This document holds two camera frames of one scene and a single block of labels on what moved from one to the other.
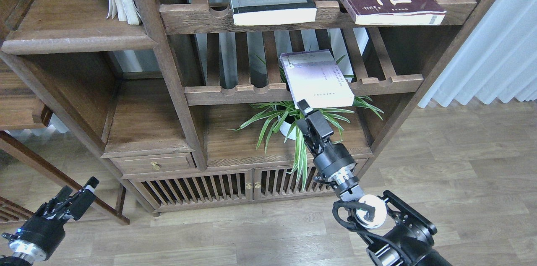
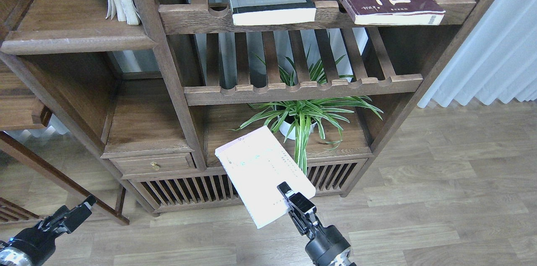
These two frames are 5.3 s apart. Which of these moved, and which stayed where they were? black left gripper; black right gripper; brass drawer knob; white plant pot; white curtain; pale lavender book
Moved: black right gripper; pale lavender book; black left gripper
Stayed: white plant pot; brass drawer knob; white curtain
